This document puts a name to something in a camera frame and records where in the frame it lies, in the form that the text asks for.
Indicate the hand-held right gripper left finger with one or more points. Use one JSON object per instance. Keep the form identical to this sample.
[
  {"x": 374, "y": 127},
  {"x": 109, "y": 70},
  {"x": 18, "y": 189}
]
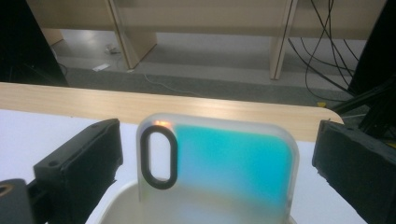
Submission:
[{"x": 77, "y": 161}]

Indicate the iridescent phone case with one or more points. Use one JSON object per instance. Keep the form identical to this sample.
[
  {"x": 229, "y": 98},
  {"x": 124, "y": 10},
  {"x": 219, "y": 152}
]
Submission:
[{"x": 233, "y": 161}]

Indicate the white foam board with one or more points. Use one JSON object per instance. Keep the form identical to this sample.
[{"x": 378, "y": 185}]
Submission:
[{"x": 18, "y": 140}]

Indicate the light wooden shelf unit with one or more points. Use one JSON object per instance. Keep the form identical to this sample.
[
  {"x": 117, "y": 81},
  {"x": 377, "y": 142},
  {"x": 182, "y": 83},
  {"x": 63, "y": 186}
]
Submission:
[{"x": 218, "y": 15}]

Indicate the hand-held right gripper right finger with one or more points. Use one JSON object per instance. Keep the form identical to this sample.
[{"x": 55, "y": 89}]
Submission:
[{"x": 358, "y": 168}]

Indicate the dark curtain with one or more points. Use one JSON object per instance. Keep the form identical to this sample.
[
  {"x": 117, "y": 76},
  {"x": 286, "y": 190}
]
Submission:
[
  {"x": 21, "y": 46},
  {"x": 383, "y": 46}
]

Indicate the white paper scrap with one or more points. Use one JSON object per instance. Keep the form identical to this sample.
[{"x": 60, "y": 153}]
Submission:
[{"x": 101, "y": 67}]

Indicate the white plastic bin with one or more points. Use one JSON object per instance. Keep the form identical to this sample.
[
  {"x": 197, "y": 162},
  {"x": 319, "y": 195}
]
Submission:
[{"x": 124, "y": 205}]

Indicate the light wooden table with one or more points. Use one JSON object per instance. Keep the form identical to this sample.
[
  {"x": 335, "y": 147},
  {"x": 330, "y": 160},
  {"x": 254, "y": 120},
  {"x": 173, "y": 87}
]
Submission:
[{"x": 93, "y": 102}]

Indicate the black metal stand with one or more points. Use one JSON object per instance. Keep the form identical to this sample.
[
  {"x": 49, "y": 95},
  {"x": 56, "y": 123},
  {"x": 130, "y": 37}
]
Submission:
[{"x": 373, "y": 93}]

